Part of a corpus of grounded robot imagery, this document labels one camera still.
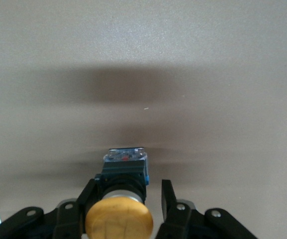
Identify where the yellow mushroom push button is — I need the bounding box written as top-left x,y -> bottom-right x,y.
85,146 -> 154,239

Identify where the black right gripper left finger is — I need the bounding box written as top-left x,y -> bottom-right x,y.
0,178 -> 101,239

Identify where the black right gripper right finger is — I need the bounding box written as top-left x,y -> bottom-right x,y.
155,179 -> 260,239

